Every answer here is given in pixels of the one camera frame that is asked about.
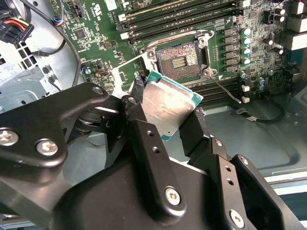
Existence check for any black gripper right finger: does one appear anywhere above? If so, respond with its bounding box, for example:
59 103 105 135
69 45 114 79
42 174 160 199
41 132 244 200
178 107 295 230

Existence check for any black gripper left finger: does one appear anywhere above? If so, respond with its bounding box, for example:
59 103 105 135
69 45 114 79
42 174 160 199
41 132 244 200
0 75 189 214

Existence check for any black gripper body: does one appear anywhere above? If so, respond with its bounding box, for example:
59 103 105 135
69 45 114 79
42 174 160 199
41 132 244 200
50 164 231 230

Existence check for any silver green CPU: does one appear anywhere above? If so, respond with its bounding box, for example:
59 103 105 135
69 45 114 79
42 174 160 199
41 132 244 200
141 71 204 142

